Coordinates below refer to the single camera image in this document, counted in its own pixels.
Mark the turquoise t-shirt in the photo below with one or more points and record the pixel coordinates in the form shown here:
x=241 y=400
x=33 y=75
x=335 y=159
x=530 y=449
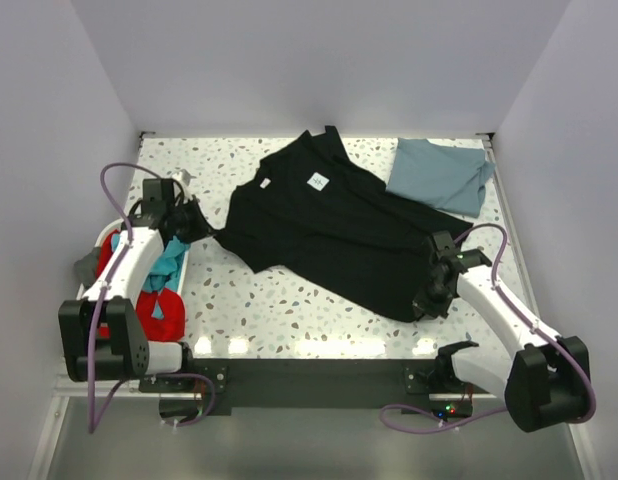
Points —
x=137 y=257

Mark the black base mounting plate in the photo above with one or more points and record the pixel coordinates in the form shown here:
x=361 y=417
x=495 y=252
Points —
x=299 y=383

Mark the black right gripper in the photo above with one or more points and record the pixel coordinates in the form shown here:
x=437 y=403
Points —
x=430 y=293

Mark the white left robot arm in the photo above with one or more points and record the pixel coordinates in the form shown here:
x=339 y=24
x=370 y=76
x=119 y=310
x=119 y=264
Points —
x=102 y=364

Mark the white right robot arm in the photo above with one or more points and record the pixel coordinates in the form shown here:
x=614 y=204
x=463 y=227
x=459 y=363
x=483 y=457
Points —
x=546 y=379

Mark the dark grey t-shirt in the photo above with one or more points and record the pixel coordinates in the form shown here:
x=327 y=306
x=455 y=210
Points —
x=85 y=268

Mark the folded grey-blue t-shirt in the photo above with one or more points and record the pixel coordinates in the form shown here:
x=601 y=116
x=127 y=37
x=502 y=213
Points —
x=451 y=179

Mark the black t-shirt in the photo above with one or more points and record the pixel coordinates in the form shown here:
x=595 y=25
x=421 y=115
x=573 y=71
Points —
x=310 y=209

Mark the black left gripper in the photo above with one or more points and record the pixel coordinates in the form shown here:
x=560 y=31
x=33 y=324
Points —
x=193 y=222

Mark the white laundry basket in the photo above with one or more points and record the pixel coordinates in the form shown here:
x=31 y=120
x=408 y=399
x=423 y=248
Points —
x=184 y=270

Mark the red t-shirt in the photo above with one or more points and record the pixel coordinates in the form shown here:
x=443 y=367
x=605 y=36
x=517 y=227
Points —
x=160 y=308

